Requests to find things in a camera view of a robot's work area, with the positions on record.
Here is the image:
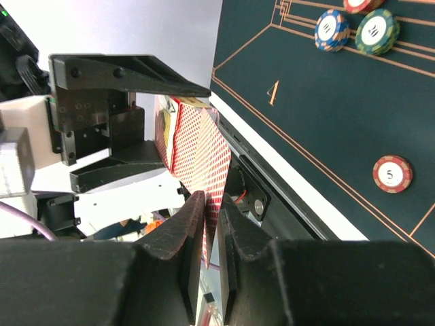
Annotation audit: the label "red poker chip stack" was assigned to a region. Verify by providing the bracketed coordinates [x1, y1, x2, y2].
[372, 155, 413, 194]

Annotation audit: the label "green chips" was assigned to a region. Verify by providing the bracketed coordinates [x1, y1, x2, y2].
[355, 9, 400, 56]

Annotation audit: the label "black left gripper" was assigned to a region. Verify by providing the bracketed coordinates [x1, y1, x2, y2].
[49, 54, 211, 194]

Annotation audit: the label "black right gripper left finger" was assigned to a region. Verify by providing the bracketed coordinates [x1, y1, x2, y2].
[1, 191, 205, 325]

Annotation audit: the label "red playing card deck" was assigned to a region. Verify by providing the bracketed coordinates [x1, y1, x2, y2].
[154, 95, 231, 211]

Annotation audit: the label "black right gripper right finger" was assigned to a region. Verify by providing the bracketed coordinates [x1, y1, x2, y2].
[218, 195, 434, 325]

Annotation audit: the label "green poker table mat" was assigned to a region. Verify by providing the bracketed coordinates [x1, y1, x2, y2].
[211, 1, 434, 254]

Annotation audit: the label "single red playing card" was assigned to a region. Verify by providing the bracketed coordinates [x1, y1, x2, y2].
[202, 190, 224, 268]

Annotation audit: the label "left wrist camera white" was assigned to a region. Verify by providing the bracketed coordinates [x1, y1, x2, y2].
[1, 96, 60, 198]

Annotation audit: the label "red chips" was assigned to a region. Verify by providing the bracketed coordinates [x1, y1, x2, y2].
[343, 0, 385, 14]

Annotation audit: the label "blue chips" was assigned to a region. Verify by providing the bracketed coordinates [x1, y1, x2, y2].
[314, 9, 351, 52]

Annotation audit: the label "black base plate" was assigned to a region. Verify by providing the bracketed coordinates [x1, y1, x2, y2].
[219, 117, 339, 240]

